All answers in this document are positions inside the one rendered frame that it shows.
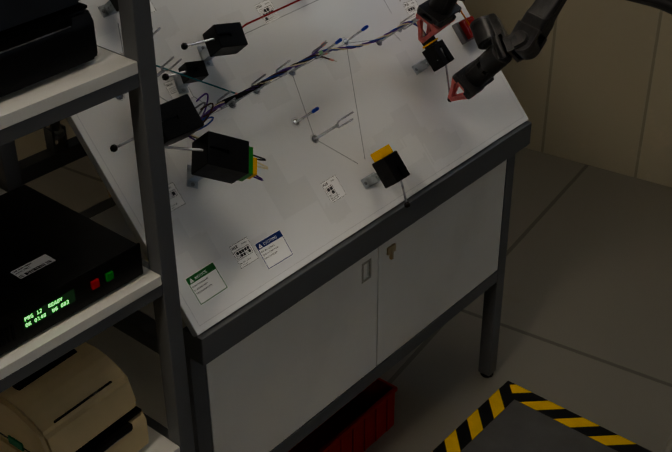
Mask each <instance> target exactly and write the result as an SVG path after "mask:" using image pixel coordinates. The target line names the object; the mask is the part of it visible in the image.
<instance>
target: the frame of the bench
mask: <svg viewBox="0 0 672 452"><path fill-rule="evenodd" d="M514 164H515V154H514V155H513V156H511V157H510V158H508V159H507V164H506V175H505V187H504V199H503V210H502V222H501V234H500V245H499V257H498V269H497V270H496V271H495V272H494V273H493V274H491V275H490V276H489V277H488V278H486V279H485V280H484V281H483V282H481V283H480V284H479V285H478V286H476V287H475V288H474V289H473V290H471V291H470V292H469V293H468V294H466V295H465V296H464V297H463V298H461V299H460V300H459V301H458V302H456V303H455V304H454V305H453V306H451V307H450V308H449V309H448V310H446V311H445V312H444V313H443V314H441V315H440V316H439V317H438V318H436V319H435V320H434V321H433V322H431V323H430V324H429V325H428V326H426V327H425V328H424V329H423V330H421V331H420V332H419V333H418V334H416V335H415V336H414V337H413V338H411V339H410V340H409V341H408V342H406V343H405V344H404V345H403V346H401V347H400V348H399V349H398V350H396V351H395V352H394V353H393V354H391V355H390V356H389V357H388V358H386V359H385V360H384V361H383V362H381V363H380V364H379V365H378V366H376V367H375V368H374V369H373V370H371V371H370V372H369V373H368V374H366V375H365V376H364V377H363V378H361V379H360V380H359V381H358V382H356V383H355V384H354V385H353V386H351V387H350V388H349V389H348V390H346V391H345V392H344V393H343V394H341V395H340V396H339V397H338V398H336V399H335V400H334V401H333V402H331V403H330V404H329V405H328V406H326V407H325V408H324V409H323V410H321V411H320V412H319V413H318V414H316V415H315V416H314V417H312V418H311V419H310V420H309V421H307V422H306V423H305V424H304V425H302V426H301V427H300V428H299V429H297V430H296V431H295V432H294V433H292V434H291V435H290V436H289V437H287V438H286V439H285V440H284V441H282V442H281V443H280V444H279V445H277V446H276V447H275V448H274V449H272V450H271V451H270V452H288V451H289V450H291V449H292V448H293V447H294V446H296V445H297V444H298V443H299V442H301V441H302V440H303V439H304V438H305V437H307V436H308V435H309V434H310V433H312V432H313V431H314V430H315V429H317V428H318V427H319V426H320V425H321V424H323V423H324V422H325V421H326V420H328V419H329V418H330V417H331V416H333V415H334V414H335V413H336V412H337V411H339V410H340V409H341V408H342V407H344V406H345V405H346V404H347V403H349V402H350V401H351V400H352V399H353V398H355V397H356V396H357V395H358V394H360V393H361V392H362V391H363V390H365V389H366V388H367V387H368V386H369V385H371V384H372V383H373V382H374V381H376V380H377V379H378V378H379V377H381V376H382V375H383V374H384V373H385V372H387V371H388V370H389V369H390V368H392V367H393V366H394V365H395V364H397V363H398V362H399V361H400V360H401V359H403V358H404V357H405V356H406V355H408V354H409V353H410V352H411V351H413V350H414V349H415V348H416V347H417V346H419V345H420V344H421V343H422V342H424V341H425V340H426V339H427V338H429V337H430V336H431V335H432V334H433V333H435V332H436V331H437V330H438V329H440V328H441V327H442V326H443V325H445V324H446V323H447V322H448V321H449V320H451V319H452V318H453V317H454V316H456V315H457V314H458V313H459V312H461V311H462V310H463V309H464V308H465V307H467V306H468V305H469V304H470V303H472V302H473V301H474V300H475V299H477V298H478V297H479V296H480V295H481V294H483V293H484V304H483V317H482V329H481V342H480V354H479V367H478V371H479V372H480V374H481V376H483V377H485V378H490V377H492V376H493V373H494V372H495V371H496V364H497V353H498V342H499V331H500V319H501V308H502V297H503V286H504V275H505V264H506V253H507V242H508V231H509V220H510V209H511V197H512V186H513V175H514ZM115 205H116V204H115V202H114V200H113V198H112V197H110V198H108V199H106V200H104V201H102V202H100V203H98V204H96V205H94V206H92V207H90V208H88V209H86V210H84V211H82V212H80V214H81V215H83V216H85V217H87V218H91V217H93V216H95V215H97V214H99V213H101V212H103V211H105V210H107V209H109V208H111V207H113V206H115ZM113 326H114V327H115V328H117V329H119V330H120V331H122V332H123V333H125V334H127V335H128V336H130V337H132V338H133V339H135V340H137V341H138V342H140V343H142V344H143V345H145V346H147V347H148V348H150V349H151V350H153V351H155V352H156V353H158V354H159V348H158V340H157V331H156V323H155V320H154V319H153V318H151V317H149V316H148V315H146V314H144V313H142V312H141V311H139V310H138V311H136V312H134V313H133V314H131V315H129V316H128V317H126V318H124V319H123V320H121V321H119V322H118V323H116V324H114V325H113ZM185 356H186V355H185ZM186 366H187V376H188V386H189V396H190V406H191V416H192V426H193V436H194V445H195V452H214V451H213V440H212V429H211V418H210V406H209V395H208V384H207V373H206V365H205V366H203V365H201V364H200V363H198V362H196V361H195V360H193V359H191V358H190V357H188V356H186Z"/></svg>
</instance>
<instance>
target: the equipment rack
mask: <svg viewBox="0 0 672 452"><path fill-rule="evenodd" d="M118 6H119V15H120V23H121V32H122V40H123V49H124V55H121V54H119V53H116V52H114V51H111V50H108V49H106V48H103V47H101V46H98V45H97V51H98V53H97V56H95V59H93V60H91V61H88V62H86V63H84V64H81V65H79V66H76V67H74V68H71V69H69V70H66V71H64V72H61V73H59V74H57V75H54V76H52V77H49V78H47V79H44V80H42V81H39V82H37V83H34V84H32V85H30V86H27V87H25V88H22V89H20V90H17V91H15V92H12V93H10V94H7V95H5V96H2V97H0V195H3V194H5V193H7V192H9V191H11V190H13V189H16V188H18V187H20V186H22V179H21V174H20V168H19V163H18V157H17V152H16V146H15V141H14V140H16V139H18V138H21V137H23V136H25V135H28V134H30V133H32V132H35V131H37V130H39V129H42V128H44V127H46V126H49V125H51V124H54V123H56V122H58V121H61V120H63V119H65V118H68V117H70V116H72V115H75V114H77V113H79V112H82V111H84V110H87V109H89V108H91V107H94V106H96V105H98V104H101V103H103V102H105V101H108V100H110V99H112V98H115V97H117V96H120V95H122V94H124V93H127V92H129V100H130V109H131V117H132V126H133V134H134V143H135V152H136V160H137V169H138V177H139V186H140V194H141V203H142V211H143V220H144V228H145V237H146V246H147V254H148V262H147V261H145V260H143V259H142V266H143V274H142V275H140V276H138V277H137V278H135V279H133V280H131V281H130V282H128V283H126V284H124V285H123V286H121V287H119V288H117V289H116V290H114V291H112V292H110V293H109V294H107V295H105V296H103V297H102V298H100V299H98V300H97V301H95V302H93V303H91V304H90V305H88V306H86V307H84V308H83V309H81V310H79V311H77V312H76V313H74V314H72V315H70V316H69V317H67V318H65V319H64V320H62V321H60V322H58V323H57V324H55V325H53V326H51V327H50V328H48V329H46V330H44V331H43V332H41V333H39V334H37V335H36V336H34V337H32V338H30V339H29V340H27V341H25V342H24V343H22V344H20V345H18V346H17V347H15V348H13V349H11V350H10V351H8V352H6V353H4V354H3V355H1V356H0V393H1V392H3V391H5V390H6V389H8V388H10V387H11V386H13V385H15V384H16V383H18V382H20V381H21V380H23V379H25V378H26V377H28V376H30V375H31V374H33V373H35V372H36V371H38V370H40V369H41V368H43V367H45V366H46V365H48V364H49V363H51V362H53V361H54V360H56V359H58V358H59V357H61V356H63V355H64V354H66V353H68V352H69V351H71V350H73V349H74V348H76V347H78V346H79V345H81V344H83V343H84V342H86V341H88V340H89V339H91V338H93V337H94V336H96V335H98V334H99V333H101V332H103V331H104V330H106V329H108V328H109V327H111V326H113V325H114V324H116V323H118V322H119V321H121V320H123V319H124V318H126V317H128V316H129V315H131V314H133V313H134V312H136V311H138V310H139V309H141V308H143V307H144V306H146V305H148V304H149V303H151V302H152V301H153V305H154V314H155V323H156V331H157V340H158V348H159V357H160V365H161V374H162V382H163V391H164V400H165V408H166V417H167V425H168V429H167V428H166V427H164V426H163V425H161V424H160V423H158V422H157V421H155V420H154V419H152V418H151V417H149V416H148V415H146V414H145V413H144V415H145V417H146V420H147V428H148V436H149V443H148V444H147V445H145V446H144V447H143V448H142V449H140V450H139V451H138V452H195V445H194V436H193V426H192V416H191V406H190V396H189V386H188V376H187V366H186V356H185V346H184V337H183V327H182V317H181V307H180V297H179V287H178V277H177V267H176V257H175V247H174V238H173V228H172V218H171V208H170V198H169V188H168V178H167V168H166V158H165V148H164V138H163V129H162V119H161V109H160V99H159V89H158V79H157V69H156V59H155V49H154V39H153V30H152V20H151V10H150V0H118Z"/></svg>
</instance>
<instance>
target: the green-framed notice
mask: <svg viewBox="0 0 672 452"><path fill-rule="evenodd" d="M185 280H186V282H187V284H188V285H189V287H190V289H191V290H192V292H193V294H194V295H195V297H196V299H197V300H198V302H199V304H200V305H201V306H202V305H203V304H205V303H206V302H208V301H209V300H211V299H212V298H214V297H215V296H217V295H218V294H220V293H221V292H223V291H224V290H226V289H227V288H229V287H228V286H227V284H226V282H225V281H224V279H223V278H222V276H221V274H220V273H219V271H218V269H217V268H216V266H215V264H214V263H213V261H212V262H211V263H209V264H208V265H206V266H205V267H203V268H201V269H200V270H198V271H197V272H195V273H193V274H192V275H190V276H189V277H187V278H186V279H185Z"/></svg>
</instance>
